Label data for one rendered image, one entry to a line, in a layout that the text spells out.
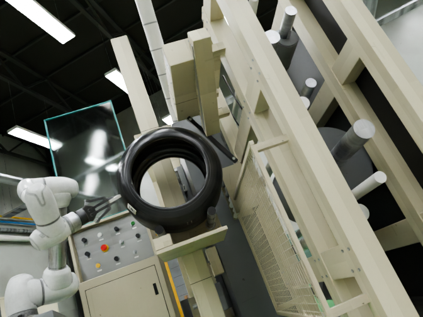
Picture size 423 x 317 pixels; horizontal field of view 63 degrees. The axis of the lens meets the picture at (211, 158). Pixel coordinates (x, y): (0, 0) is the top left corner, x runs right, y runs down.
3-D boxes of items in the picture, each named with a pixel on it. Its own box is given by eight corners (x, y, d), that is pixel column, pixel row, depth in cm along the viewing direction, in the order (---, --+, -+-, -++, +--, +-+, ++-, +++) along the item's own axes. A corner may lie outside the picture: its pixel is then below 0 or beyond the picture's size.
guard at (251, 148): (277, 314, 194) (231, 201, 219) (280, 313, 194) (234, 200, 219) (332, 325, 111) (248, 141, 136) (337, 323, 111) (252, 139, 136)
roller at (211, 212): (211, 219, 209) (215, 225, 208) (205, 223, 208) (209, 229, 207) (212, 204, 177) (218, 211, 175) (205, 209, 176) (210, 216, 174)
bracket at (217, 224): (159, 253, 203) (154, 237, 207) (222, 229, 209) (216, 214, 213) (158, 251, 200) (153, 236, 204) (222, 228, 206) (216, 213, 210)
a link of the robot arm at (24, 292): (4, 321, 194) (0, 283, 203) (39, 312, 205) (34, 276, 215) (7, 314, 183) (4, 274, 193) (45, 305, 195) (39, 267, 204)
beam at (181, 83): (177, 122, 235) (170, 104, 240) (212, 111, 239) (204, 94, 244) (169, 66, 179) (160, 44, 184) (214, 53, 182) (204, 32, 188)
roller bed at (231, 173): (233, 220, 224) (217, 179, 235) (254, 212, 226) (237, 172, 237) (236, 213, 206) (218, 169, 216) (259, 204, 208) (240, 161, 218)
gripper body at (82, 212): (70, 212, 163) (87, 202, 169) (78, 228, 164) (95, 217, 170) (75, 211, 157) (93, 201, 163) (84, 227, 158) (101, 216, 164)
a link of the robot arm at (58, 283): (36, 299, 211) (73, 290, 225) (43, 311, 198) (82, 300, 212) (37, 175, 205) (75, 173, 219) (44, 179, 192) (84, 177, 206)
